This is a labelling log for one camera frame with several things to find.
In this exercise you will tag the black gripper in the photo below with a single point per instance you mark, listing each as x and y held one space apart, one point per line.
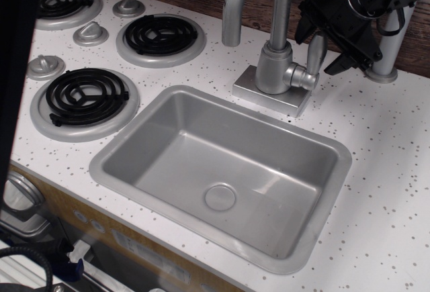
352 34

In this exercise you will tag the silver faucet lever handle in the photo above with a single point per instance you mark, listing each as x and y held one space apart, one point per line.
306 77

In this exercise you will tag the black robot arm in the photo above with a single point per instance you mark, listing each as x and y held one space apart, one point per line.
385 15

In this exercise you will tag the silver faucet with base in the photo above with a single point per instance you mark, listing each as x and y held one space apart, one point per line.
267 82

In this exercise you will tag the grey plastic sink basin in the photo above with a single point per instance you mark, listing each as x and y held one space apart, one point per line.
252 184

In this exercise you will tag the back right stove burner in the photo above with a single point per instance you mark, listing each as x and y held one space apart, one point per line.
160 41

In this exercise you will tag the stove burner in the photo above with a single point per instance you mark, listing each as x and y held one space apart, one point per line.
160 41
54 15
84 105

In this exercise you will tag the silver stove knob back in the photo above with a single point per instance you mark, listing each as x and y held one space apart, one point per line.
128 8

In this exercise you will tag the silver stove knob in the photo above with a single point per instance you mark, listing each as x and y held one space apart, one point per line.
90 35
128 8
44 68

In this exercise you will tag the silver stove knob middle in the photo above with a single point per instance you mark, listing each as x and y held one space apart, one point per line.
90 35

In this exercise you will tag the front right stove burner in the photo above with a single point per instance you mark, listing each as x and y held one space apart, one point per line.
84 105

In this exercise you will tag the back left stove burner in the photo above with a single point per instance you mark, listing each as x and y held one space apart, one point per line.
54 15

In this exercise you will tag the silver stove knob front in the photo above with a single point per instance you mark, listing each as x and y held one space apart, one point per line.
44 68

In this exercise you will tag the dark blurred foreground object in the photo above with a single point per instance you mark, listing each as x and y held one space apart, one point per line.
17 28

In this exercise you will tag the silver oven dial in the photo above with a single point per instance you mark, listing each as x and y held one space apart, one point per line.
21 198

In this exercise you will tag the blue clamp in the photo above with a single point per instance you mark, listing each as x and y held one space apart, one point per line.
72 271

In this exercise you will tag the white silver post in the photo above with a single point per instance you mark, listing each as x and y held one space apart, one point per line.
383 71

